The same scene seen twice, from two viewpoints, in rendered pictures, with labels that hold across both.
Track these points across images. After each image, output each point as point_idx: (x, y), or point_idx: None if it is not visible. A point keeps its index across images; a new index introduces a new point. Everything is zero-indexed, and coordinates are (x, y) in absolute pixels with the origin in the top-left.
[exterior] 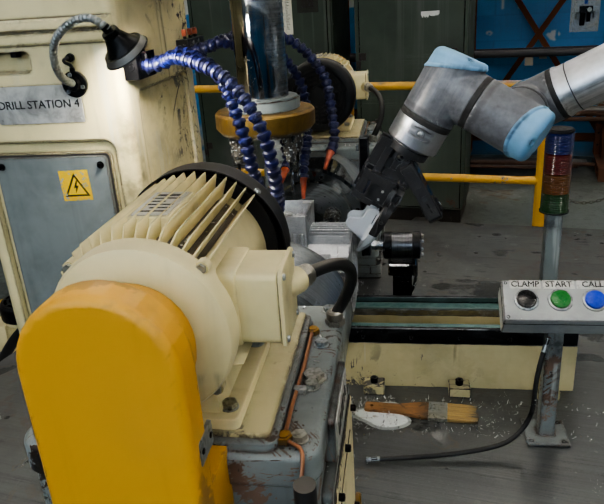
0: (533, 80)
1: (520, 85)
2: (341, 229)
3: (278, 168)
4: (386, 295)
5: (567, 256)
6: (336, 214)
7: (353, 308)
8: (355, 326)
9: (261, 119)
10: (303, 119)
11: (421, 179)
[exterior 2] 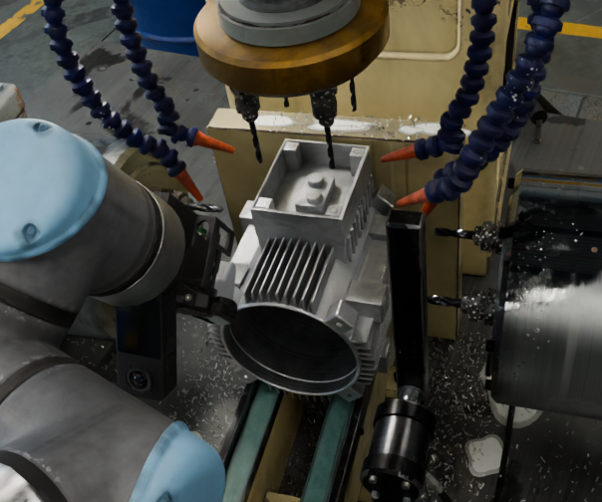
0: (35, 432)
1: (40, 397)
2: (264, 279)
3: (76, 86)
4: (347, 454)
5: None
6: (468, 307)
7: (284, 386)
8: (246, 391)
9: (47, 5)
10: (216, 67)
11: (115, 309)
